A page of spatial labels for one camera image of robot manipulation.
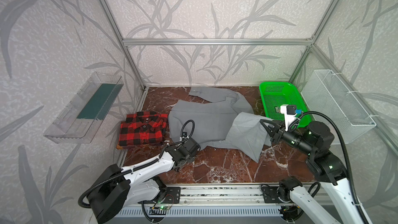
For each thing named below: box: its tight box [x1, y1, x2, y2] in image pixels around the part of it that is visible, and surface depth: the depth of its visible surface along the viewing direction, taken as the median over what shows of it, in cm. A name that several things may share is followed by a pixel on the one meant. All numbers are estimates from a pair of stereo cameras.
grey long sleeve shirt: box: [168, 87, 273, 163], surface depth 99 cm
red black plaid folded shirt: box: [118, 110, 169, 147], surface depth 90 cm
